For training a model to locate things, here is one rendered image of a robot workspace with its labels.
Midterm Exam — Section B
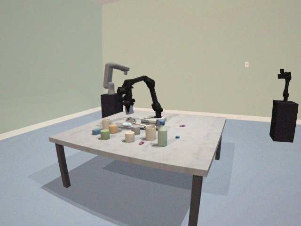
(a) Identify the green cylinder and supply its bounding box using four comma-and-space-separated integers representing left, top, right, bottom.
100, 129, 110, 140

